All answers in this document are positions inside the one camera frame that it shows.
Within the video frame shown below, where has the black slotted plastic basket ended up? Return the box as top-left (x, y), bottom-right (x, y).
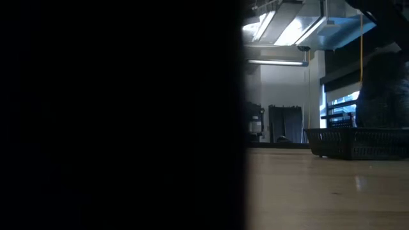
top-left (303, 127), bottom-right (409, 161)

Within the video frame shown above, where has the black metal shelf wooden board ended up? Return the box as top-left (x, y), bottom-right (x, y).
top-left (0, 0), bottom-right (249, 230)

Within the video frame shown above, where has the black background cabinet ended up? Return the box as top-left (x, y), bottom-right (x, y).
top-left (247, 102), bottom-right (266, 143)

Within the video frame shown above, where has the black hanging curtain panel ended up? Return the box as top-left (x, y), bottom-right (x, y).
top-left (268, 104), bottom-right (304, 144)

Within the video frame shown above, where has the long ceiling light strip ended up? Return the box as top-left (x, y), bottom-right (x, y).
top-left (245, 58), bottom-right (309, 67)

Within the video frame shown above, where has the black perforated chair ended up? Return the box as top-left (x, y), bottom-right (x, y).
top-left (320, 111), bottom-right (357, 129)

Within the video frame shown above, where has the person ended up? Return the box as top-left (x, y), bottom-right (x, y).
top-left (355, 50), bottom-right (409, 129)

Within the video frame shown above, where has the black table frame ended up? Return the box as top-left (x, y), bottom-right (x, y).
top-left (247, 142), bottom-right (311, 150)

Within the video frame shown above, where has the yellow hanging cable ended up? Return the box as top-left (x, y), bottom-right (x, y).
top-left (359, 14), bottom-right (364, 84)
top-left (307, 50), bottom-right (311, 130)

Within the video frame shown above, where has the silver ventilation duct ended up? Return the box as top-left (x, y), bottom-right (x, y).
top-left (242, 0), bottom-right (377, 51)

